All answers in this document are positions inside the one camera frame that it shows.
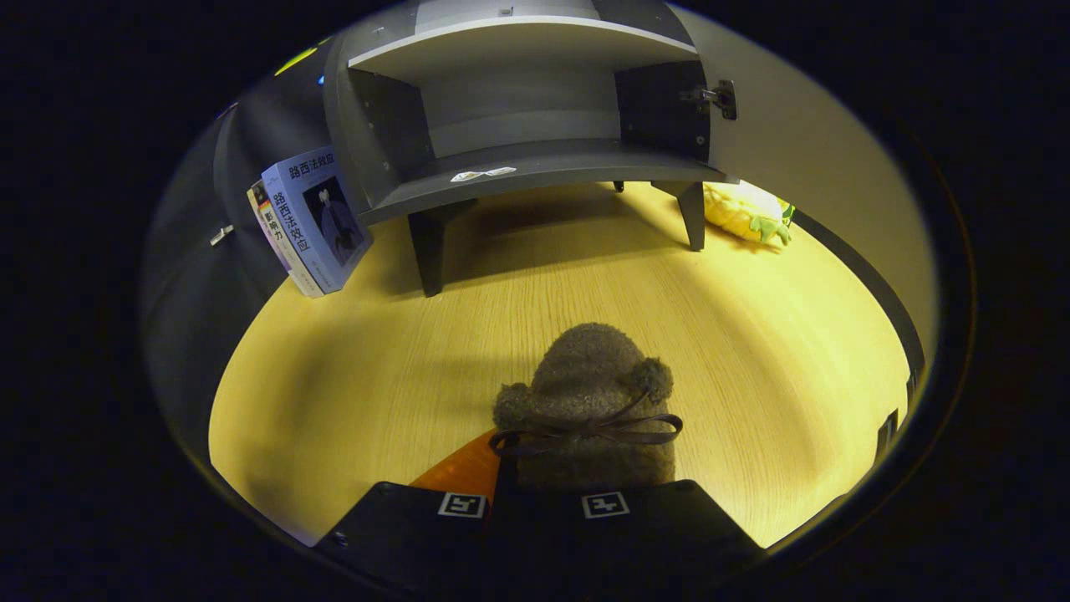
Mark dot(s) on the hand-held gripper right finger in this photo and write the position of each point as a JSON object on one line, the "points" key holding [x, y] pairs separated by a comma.
{"points": [[652, 535]]}

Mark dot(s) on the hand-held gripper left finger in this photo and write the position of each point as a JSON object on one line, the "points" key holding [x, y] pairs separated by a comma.
{"points": [[418, 535]]}

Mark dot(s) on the brown fuzzy shoe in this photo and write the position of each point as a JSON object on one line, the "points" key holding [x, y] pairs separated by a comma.
{"points": [[585, 376]]}

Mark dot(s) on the grey shoe cabinet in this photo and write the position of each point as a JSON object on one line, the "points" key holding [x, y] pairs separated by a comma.
{"points": [[518, 167]]}

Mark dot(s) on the blue cover book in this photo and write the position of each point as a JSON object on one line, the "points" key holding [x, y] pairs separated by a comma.
{"points": [[322, 221]]}

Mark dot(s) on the black backdrop cloth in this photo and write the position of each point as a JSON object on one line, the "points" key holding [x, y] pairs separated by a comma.
{"points": [[192, 293]]}

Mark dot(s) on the yellow pineapple plush toy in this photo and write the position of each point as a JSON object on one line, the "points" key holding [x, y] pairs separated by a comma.
{"points": [[740, 213]]}

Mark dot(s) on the silver clip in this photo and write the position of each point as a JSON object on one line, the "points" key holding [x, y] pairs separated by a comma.
{"points": [[221, 235]]}

